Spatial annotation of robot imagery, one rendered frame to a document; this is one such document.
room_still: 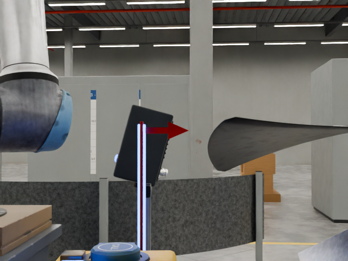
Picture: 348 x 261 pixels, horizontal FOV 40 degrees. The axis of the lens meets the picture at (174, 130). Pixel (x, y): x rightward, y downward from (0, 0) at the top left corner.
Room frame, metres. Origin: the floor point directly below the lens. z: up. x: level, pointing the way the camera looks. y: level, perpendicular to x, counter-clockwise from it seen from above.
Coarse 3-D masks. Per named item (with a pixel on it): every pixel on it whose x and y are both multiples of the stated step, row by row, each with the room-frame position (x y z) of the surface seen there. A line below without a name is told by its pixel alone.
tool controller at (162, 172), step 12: (132, 108) 1.21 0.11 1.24; (144, 108) 1.21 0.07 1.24; (132, 120) 1.21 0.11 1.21; (144, 120) 1.21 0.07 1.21; (156, 120) 1.21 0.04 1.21; (168, 120) 1.21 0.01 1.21; (132, 132) 1.21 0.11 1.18; (132, 144) 1.21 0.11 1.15; (156, 144) 1.21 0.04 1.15; (120, 156) 1.21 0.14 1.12; (132, 156) 1.21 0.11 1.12; (156, 156) 1.21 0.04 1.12; (120, 168) 1.21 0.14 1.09; (132, 168) 1.21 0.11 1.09; (156, 168) 1.21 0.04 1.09; (132, 180) 1.21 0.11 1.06; (156, 180) 1.22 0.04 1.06
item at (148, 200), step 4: (148, 184) 1.17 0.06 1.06; (148, 200) 1.15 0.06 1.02; (148, 204) 1.15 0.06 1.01; (148, 208) 1.15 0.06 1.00; (148, 212) 1.15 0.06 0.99; (148, 216) 1.15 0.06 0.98; (148, 220) 1.15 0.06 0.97; (148, 224) 1.15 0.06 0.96; (148, 228) 1.15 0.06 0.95; (148, 232) 1.15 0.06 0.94; (148, 236) 1.15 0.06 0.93; (148, 240) 1.15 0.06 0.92; (148, 244) 1.15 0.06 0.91; (148, 248) 1.15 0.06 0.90
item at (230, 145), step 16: (224, 128) 0.58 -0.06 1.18; (240, 128) 0.58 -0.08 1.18; (256, 128) 0.58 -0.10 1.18; (272, 128) 0.58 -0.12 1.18; (288, 128) 0.58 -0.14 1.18; (304, 128) 0.58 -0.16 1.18; (320, 128) 0.58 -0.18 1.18; (336, 128) 0.58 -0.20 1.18; (208, 144) 0.65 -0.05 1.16; (224, 144) 0.65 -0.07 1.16; (240, 144) 0.66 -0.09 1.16; (256, 144) 0.67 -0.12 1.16; (272, 144) 0.69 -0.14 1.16; (288, 144) 0.71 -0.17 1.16; (224, 160) 0.72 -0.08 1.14; (240, 160) 0.73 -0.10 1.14
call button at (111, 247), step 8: (96, 248) 0.38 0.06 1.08; (104, 248) 0.38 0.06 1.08; (112, 248) 0.38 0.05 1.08; (120, 248) 0.38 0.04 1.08; (128, 248) 0.38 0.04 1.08; (136, 248) 0.38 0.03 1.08; (96, 256) 0.37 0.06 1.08; (104, 256) 0.37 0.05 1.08; (112, 256) 0.37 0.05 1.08; (120, 256) 0.37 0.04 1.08; (128, 256) 0.37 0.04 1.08; (136, 256) 0.38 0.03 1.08
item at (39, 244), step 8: (56, 224) 0.94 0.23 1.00; (40, 232) 0.86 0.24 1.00; (48, 232) 0.86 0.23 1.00; (56, 232) 0.90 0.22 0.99; (32, 240) 0.79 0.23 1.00; (40, 240) 0.81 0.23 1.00; (48, 240) 0.85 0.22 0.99; (16, 248) 0.74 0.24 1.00; (24, 248) 0.74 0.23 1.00; (32, 248) 0.77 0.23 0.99; (40, 248) 0.81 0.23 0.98; (48, 248) 0.90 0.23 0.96; (0, 256) 0.69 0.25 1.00; (8, 256) 0.69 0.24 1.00; (16, 256) 0.70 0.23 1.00; (24, 256) 0.73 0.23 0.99; (32, 256) 0.81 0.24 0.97; (40, 256) 0.85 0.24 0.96; (48, 256) 0.90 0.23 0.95
